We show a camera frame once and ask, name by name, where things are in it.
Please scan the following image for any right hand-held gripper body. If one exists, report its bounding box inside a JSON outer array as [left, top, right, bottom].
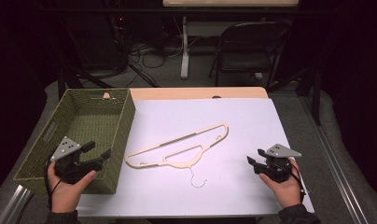
[[253, 143, 302, 184]]

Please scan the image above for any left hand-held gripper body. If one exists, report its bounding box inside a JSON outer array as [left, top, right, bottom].
[[49, 135, 105, 185]]

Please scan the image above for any person's right hand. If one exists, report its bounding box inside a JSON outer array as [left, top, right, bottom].
[[258, 157, 304, 209]]

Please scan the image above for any person's left hand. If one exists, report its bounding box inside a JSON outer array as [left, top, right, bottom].
[[46, 161, 98, 215]]

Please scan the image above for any green woven basket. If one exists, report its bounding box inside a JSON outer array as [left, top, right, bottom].
[[13, 88, 137, 196]]

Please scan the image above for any white table sheet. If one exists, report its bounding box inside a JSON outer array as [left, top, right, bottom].
[[76, 97, 315, 218]]

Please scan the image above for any black metal stand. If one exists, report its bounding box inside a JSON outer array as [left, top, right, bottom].
[[57, 60, 114, 101], [266, 62, 323, 127]]

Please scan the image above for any beige wooden clothes hanger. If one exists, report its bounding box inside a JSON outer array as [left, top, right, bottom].
[[123, 121, 230, 189]]

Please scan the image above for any black folding chair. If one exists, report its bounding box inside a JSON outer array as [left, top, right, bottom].
[[207, 21, 293, 89]]

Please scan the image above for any white desk leg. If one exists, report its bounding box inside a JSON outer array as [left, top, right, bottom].
[[179, 15, 191, 80]]

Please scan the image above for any light wooden desk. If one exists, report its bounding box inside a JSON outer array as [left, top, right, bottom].
[[161, 0, 300, 8]]

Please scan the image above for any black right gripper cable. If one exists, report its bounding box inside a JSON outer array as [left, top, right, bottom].
[[272, 161, 306, 203]]

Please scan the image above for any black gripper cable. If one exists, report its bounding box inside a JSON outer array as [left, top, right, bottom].
[[272, 161, 306, 203], [44, 152, 66, 210]]

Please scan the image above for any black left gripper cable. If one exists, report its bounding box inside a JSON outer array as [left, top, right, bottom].
[[44, 152, 66, 210]]

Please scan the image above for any long aluminium rail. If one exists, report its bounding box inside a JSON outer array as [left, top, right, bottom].
[[300, 96, 370, 224]]

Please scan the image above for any short aluminium rail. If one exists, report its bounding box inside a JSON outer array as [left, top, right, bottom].
[[0, 184, 35, 224]]

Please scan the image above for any bundle of floor cables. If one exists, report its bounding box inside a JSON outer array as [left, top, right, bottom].
[[126, 36, 186, 70]]

